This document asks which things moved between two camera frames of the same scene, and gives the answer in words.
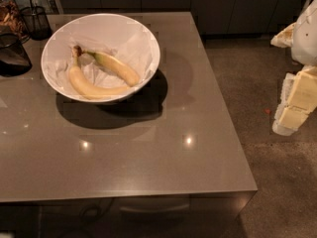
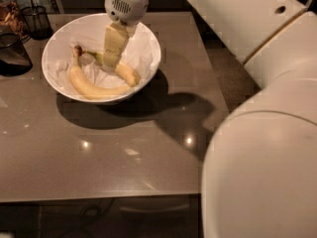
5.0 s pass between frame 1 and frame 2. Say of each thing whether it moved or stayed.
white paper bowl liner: stayed
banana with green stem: stayed
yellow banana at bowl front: stayed
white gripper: moved
